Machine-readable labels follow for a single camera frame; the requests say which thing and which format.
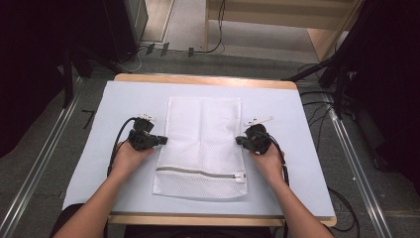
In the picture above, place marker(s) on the white mesh laundry bag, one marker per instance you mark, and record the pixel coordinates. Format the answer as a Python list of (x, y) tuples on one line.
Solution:
[(201, 148)]

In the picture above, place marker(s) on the black curtain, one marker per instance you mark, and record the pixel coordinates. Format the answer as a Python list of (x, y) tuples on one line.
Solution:
[(389, 82), (26, 66)]

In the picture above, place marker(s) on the pale blue table mat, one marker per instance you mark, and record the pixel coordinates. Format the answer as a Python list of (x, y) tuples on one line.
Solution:
[(284, 185)]

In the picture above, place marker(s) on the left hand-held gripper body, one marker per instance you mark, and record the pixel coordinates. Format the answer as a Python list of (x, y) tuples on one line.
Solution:
[(143, 137)]

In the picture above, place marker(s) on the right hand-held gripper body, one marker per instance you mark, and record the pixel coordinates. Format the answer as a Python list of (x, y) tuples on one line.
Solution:
[(259, 139)]

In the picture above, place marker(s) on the light wooden furniture frame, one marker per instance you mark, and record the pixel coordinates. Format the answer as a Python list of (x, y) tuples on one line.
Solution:
[(280, 16)]

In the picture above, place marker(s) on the person's left hand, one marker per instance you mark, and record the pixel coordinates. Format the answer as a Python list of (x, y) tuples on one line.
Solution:
[(130, 160)]

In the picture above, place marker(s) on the dark cabinet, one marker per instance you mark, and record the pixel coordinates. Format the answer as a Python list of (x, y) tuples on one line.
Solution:
[(122, 26)]

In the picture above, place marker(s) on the metal floor rail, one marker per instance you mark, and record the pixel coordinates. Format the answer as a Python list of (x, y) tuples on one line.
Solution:
[(360, 172), (39, 165)]

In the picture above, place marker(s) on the person's right hand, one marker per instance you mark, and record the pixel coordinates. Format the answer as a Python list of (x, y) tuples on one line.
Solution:
[(269, 162)]

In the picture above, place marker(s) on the wooden table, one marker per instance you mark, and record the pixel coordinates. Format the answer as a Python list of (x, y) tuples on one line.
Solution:
[(204, 79)]

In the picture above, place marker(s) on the black metal stand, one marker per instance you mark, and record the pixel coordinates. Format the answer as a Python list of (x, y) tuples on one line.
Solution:
[(68, 82), (330, 71)]

